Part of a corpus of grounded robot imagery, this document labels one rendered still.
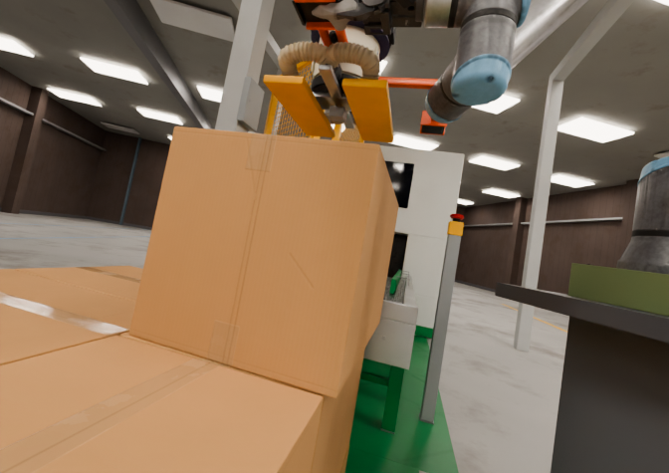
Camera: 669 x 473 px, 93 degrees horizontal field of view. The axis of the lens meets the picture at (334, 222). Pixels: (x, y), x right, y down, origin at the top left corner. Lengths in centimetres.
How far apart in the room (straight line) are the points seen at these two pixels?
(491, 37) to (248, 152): 44
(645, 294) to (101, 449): 94
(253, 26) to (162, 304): 220
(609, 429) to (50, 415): 99
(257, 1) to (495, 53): 224
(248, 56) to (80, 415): 228
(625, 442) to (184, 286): 93
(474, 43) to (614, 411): 81
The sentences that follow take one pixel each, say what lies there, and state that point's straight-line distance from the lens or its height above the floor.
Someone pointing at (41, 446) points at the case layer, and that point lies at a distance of 45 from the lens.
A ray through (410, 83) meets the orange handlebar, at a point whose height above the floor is 124.
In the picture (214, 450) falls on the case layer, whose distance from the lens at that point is 42.
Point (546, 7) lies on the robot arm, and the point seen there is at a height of 133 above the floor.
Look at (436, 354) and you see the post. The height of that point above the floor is 33.
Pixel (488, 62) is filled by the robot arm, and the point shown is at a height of 110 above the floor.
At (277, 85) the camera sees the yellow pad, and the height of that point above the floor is 112.
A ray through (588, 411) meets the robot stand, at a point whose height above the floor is 50.
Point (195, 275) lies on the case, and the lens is 62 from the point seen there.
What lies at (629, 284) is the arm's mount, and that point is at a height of 80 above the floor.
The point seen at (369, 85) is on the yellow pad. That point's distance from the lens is 75.
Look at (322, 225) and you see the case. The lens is 52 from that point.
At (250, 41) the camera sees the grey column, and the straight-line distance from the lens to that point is 256.
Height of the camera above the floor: 77
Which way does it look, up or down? 4 degrees up
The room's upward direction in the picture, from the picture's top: 10 degrees clockwise
